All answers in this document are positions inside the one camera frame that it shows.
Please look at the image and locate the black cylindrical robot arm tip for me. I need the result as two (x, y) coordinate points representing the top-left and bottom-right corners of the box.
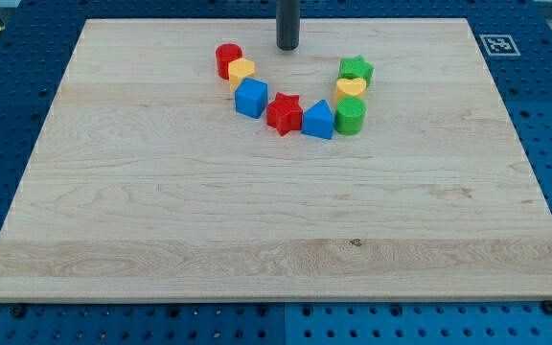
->
(276, 0), (301, 51)

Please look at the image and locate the blue triangle block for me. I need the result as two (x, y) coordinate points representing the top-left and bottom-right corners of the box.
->
(301, 100), (334, 140)

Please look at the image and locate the red star block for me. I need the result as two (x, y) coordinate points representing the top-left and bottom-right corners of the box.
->
(266, 92), (303, 136)

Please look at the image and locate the blue cube block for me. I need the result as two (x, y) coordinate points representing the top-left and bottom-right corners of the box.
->
(234, 78), (268, 119)

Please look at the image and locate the green cylinder block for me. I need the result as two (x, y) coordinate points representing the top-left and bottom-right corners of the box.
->
(334, 96), (367, 135)

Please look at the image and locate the yellow hexagon block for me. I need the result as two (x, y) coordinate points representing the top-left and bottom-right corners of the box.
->
(228, 57), (256, 92)

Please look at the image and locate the yellow heart block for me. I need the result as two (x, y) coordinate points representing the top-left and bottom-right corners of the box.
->
(333, 78), (367, 104)

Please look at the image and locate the red cylinder block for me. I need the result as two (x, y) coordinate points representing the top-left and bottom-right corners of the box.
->
(215, 43), (243, 80)

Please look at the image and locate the light wooden board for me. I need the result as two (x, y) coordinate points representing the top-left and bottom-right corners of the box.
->
(0, 18), (552, 303)

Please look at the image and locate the green star block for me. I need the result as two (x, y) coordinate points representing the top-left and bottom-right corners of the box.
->
(338, 56), (375, 86)

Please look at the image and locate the white fiducial marker tag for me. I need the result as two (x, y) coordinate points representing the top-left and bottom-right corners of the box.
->
(479, 34), (520, 57)

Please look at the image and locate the black bolt front left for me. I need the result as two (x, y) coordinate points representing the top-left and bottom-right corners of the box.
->
(9, 304), (27, 319)

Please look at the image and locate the black bolt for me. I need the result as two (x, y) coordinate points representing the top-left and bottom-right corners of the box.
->
(540, 300), (552, 315)
(9, 304), (27, 319)

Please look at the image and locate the black bolt front right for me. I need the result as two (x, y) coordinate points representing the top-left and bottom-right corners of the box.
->
(540, 300), (552, 315)

